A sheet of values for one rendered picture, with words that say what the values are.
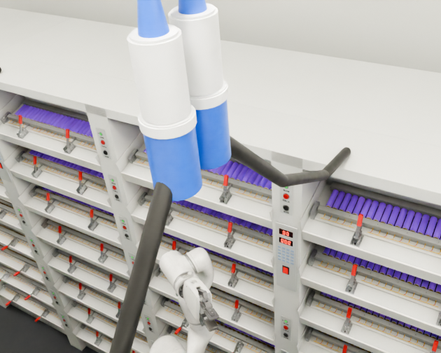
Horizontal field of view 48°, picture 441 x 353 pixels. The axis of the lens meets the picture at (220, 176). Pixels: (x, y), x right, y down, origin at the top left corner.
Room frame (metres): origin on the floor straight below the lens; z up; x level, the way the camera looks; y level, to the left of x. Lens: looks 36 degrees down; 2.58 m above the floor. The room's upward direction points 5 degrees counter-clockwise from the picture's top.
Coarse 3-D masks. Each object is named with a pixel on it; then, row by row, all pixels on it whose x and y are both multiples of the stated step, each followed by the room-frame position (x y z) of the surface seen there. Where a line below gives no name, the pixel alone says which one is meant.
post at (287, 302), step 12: (288, 156) 1.11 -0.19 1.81; (276, 168) 1.13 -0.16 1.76; (288, 168) 1.11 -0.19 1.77; (300, 168) 1.09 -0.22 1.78; (276, 192) 1.13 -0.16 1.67; (300, 192) 1.09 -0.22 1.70; (312, 192) 1.15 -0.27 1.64; (276, 204) 1.13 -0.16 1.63; (300, 204) 1.09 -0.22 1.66; (276, 216) 1.13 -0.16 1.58; (288, 216) 1.11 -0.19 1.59; (300, 216) 1.09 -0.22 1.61; (300, 228) 1.09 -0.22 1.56; (300, 240) 1.09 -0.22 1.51; (300, 252) 1.09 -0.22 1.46; (300, 264) 1.09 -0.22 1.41; (276, 288) 1.13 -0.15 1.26; (300, 288) 1.10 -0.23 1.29; (276, 300) 1.13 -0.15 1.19; (288, 300) 1.11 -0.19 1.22; (300, 300) 1.10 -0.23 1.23; (276, 312) 1.13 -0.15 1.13; (288, 312) 1.11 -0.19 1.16; (276, 324) 1.14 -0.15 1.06; (300, 324) 1.10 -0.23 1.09; (276, 336) 1.14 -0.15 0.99; (300, 336) 1.11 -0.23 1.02; (276, 348) 1.14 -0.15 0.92; (288, 348) 1.11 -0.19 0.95
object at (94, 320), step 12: (72, 300) 1.92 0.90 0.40; (72, 312) 1.87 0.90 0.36; (84, 312) 1.86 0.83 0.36; (96, 312) 1.84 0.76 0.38; (96, 324) 1.77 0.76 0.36; (108, 324) 1.76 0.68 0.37; (108, 336) 1.71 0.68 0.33; (144, 336) 1.64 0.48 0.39; (132, 348) 1.61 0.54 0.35; (144, 348) 1.59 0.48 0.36
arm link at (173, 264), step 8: (168, 256) 1.19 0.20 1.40; (176, 256) 1.19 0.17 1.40; (184, 256) 1.18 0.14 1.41; (160, 264) 1.18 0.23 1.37; (168, 264) 1.16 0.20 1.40; (176, 264) 1.15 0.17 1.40; (184, 264) 1.14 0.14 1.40; (192, 264) 1.15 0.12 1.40; (168, 272) 1.13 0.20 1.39; (176, 272) 1.11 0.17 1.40; (168, 280) 1.13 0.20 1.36
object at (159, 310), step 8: (160, 296) 1.53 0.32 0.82; (160, 304) 1.52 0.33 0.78; (160, 312) 1.49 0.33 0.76; (168, 312) 1.48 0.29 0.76; (160, 320) 1.48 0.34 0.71; (168, 320) 1.44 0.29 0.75; (176, 320) 1.44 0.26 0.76; (216, 320) 1.40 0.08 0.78; (184, 328) 1.39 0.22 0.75; (232, 328) 1.35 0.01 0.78; (216, 336) 1.33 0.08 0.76; (224, 336) 1.32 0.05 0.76; (248, 336) 1.30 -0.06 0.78; (216, 344) 1.30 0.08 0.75; (224, 344) 1.29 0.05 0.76; (232, 344) 1.28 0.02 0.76; (240, 352) 1.24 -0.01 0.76; (248, 352) 1.24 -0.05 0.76; (256, 352) 1.23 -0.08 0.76
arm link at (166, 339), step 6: (162, 336) 1.21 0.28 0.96; (168, 336) 1.20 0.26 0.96; (156, 342) 1.18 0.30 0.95; (162, 342) 1.17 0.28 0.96; (168, 342) 1.17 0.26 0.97; (174, 342) 1.17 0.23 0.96; (180, 342) 1.19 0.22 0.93; (150, 348) 1.17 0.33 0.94; (156, 348) 1.16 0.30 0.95; (162, 348) 1.15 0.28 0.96; (168, 348) 1.15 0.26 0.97; (174, 348) 1.14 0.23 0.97; (180, 348) 1.15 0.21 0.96
